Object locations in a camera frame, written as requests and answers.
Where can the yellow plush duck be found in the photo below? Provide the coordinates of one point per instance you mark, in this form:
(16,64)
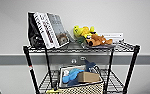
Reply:
(81,31)

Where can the orange plush toy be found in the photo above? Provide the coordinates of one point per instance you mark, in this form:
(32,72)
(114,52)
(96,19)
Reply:
(97,40)

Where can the grey printed box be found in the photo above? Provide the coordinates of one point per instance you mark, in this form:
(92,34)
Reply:
(59,28)

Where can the dark blue plush shark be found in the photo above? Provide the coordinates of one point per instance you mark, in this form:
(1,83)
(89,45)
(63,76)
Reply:
(91,66)

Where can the light blue plush turtle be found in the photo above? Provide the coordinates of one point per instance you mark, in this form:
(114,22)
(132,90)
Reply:
(72,75)

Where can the small brown cardboard box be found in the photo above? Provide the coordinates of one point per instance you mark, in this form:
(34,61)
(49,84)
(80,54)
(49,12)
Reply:
(90,77)

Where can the white printed box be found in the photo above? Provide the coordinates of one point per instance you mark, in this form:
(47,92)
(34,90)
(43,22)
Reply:
(46,30)

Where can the white flat box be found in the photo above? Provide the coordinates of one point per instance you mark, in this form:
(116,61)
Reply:
(114,35)

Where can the small yellow plush toy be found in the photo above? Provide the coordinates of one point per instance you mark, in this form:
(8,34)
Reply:
(52,91)

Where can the white wall socket plate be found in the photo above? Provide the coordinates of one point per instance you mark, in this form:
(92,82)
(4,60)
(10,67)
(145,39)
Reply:
(73,61)
(83,58)

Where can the long grey wall band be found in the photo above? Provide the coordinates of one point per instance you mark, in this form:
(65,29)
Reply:
(7,60)

